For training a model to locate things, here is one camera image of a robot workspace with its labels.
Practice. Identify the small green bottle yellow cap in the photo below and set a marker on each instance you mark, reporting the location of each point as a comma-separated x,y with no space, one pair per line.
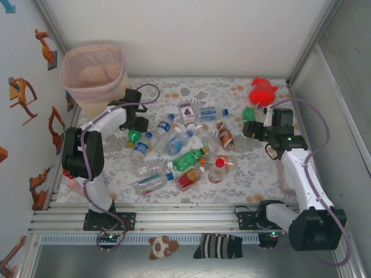
134,135

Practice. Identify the clear bottle dark blue label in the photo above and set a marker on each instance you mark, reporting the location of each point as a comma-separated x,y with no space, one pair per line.
141,147

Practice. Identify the clear Pepsi bottle blue cap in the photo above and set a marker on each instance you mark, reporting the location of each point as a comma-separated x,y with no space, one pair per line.
163,126

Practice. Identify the clear bottle white cap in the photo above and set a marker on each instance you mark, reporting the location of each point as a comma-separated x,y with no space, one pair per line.
147,169
166,140
208,142

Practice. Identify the clear bottle light blue cap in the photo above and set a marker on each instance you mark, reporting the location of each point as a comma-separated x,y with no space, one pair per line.
174,144

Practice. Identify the purple grape juice carton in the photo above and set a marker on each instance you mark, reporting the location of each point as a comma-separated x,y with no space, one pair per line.
187,111

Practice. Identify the white plastic bottle cap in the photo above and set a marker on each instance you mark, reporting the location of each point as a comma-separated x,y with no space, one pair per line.
190,126

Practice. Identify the brown chocolate drink bottle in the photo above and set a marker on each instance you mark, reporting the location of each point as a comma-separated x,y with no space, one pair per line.
225,136

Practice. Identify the clear bottle blue strip label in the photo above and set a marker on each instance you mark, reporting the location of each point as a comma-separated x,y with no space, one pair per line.
150,184

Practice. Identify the clear bottle pale blue label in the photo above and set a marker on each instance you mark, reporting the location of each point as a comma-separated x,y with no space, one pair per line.
208,112

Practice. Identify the clear bottle red cap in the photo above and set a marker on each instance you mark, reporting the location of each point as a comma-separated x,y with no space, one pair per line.
216,175

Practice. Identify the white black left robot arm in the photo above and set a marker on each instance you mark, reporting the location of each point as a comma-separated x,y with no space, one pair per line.
110,118

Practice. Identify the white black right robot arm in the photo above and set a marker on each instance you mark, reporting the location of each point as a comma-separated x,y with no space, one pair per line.
301,179

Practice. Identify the green plastic toy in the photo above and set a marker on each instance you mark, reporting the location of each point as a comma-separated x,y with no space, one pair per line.
249,113

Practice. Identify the floral patterned tablecloth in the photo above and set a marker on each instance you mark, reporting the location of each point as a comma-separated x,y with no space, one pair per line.
261,173

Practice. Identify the red plastic toy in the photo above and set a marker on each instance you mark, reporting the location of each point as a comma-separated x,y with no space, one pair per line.
262,94

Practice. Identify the large green bottle yellow cap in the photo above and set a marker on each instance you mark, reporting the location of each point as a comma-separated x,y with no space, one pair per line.
185,160

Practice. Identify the red label tea bottle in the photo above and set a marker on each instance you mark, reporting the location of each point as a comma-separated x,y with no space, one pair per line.
187,180

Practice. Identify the clear bottle orange cap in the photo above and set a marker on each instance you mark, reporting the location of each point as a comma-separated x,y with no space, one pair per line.
203,161

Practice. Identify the pink plush toy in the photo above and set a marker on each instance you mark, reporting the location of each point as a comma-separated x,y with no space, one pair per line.
74,185

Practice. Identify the black white striped sock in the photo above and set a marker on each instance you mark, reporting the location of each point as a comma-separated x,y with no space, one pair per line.
218,246

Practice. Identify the brown teddy bear toy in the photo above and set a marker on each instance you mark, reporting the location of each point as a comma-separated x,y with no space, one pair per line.
160,247

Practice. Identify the aluminium frame post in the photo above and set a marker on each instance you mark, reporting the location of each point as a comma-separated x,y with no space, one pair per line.
313,37
52,26

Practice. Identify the aluminium frame rail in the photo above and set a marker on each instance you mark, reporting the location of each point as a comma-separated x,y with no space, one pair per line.
188,220

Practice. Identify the orange curved frame wall sticker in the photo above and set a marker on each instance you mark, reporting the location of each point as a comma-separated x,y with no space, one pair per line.
20,92

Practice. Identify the orange block wall sticker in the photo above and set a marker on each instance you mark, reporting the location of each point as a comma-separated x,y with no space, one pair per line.
3,153

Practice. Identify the blue wall sticker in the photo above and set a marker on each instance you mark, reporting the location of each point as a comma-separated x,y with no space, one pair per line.
8,5

